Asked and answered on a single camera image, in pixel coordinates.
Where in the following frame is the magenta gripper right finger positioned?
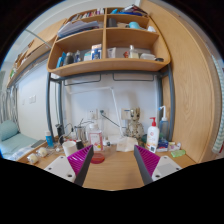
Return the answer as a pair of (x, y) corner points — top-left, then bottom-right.
(133, 144), (183, 186)

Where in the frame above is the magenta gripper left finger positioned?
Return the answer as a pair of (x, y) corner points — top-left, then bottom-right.
(43, 144), (95, 187)

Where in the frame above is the clear plastic water pitcher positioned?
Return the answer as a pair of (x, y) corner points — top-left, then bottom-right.
(89, 124), (103, 151)

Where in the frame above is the white paper cup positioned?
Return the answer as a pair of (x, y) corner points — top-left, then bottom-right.
(62, 141), (77, 156)

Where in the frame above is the blue small box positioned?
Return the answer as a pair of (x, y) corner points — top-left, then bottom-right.
(157, 140), (168, 152)

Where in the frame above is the white tissue pack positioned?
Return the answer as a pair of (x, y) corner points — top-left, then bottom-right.
(116, 136), (138, 152)

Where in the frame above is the white lotion pump bottle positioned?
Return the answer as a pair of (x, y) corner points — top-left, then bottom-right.
(146, 117), (160, 153)

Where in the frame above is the green small packet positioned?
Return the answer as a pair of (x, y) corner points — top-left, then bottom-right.
(171, 149), (186, 158)

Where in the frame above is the Groot figurine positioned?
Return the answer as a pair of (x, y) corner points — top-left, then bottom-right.
(126, 107), (144, 139)

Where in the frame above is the blue clear pump bottle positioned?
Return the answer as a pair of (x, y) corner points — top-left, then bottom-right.
(159, 105), (169, 140)

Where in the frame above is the small blue bottle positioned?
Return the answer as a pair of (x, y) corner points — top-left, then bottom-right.
(45, 131), (54, 148)

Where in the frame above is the white tape roll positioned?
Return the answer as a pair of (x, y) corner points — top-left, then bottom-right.
(27, 153), (38, 164)

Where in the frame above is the striped hanging towel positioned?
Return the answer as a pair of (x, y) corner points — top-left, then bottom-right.
(212, 57), (224, 154)

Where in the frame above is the teal pillow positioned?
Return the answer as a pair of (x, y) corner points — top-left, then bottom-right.
(0, 120), (19, 141)

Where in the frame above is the wooden wall shelf unit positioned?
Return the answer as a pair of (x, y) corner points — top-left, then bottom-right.
(47, 8), (170, 77)

